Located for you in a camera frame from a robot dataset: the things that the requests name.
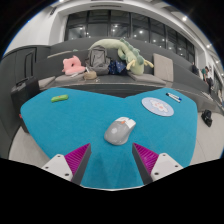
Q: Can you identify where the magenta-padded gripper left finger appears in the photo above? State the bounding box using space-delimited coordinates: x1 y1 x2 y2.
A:
41 143 92 186

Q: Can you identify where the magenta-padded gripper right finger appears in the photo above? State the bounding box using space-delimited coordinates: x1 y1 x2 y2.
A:
131 142 184 185

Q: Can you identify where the flat grey seat cushion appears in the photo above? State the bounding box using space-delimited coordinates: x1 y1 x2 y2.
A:
54 72 88 84
38 75 57 89
128 71 167 86

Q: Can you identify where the green eraser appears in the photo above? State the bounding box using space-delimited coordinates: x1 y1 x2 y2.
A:
50 94 70 103

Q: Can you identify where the small tan pouch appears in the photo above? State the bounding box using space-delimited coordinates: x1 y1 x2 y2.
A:
82 70 98 81

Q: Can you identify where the pink plush toy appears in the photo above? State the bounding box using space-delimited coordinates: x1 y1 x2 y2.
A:
61 55 87 76

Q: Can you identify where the round light blue mouse pad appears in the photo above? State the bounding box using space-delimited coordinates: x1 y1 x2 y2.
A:
141 96 175 117

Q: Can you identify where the green dragon plush toy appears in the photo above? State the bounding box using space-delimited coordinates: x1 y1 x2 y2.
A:
88 37 155 76

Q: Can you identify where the grey backpack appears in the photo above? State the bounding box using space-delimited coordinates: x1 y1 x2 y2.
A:
84 45 111 76

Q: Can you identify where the upright grey seat cushion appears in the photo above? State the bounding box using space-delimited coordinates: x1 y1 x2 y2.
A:
152 52 175 83

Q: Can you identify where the black bag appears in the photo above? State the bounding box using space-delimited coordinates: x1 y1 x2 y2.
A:
200 109 214 128

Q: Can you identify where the white marker with blue cap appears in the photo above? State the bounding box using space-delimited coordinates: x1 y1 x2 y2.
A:
168 92 183 102

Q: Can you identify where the black suitcase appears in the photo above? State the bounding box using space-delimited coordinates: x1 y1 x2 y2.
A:
10 76 41 116

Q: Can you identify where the dark blue patterned bag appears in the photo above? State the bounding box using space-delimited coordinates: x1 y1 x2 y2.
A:
108 59 128 76

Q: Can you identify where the dark glass window wall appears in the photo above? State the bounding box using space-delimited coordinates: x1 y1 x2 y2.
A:
64 9 196 64

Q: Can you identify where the person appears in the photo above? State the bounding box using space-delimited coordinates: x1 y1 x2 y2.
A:
200 65 214 88
191 62 200 76

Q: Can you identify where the grey and white computer mouse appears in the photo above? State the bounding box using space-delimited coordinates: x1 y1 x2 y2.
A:
103 116 137 146

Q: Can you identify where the white marker with black cap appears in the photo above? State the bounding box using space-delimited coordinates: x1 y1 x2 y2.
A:
165 92 181 103

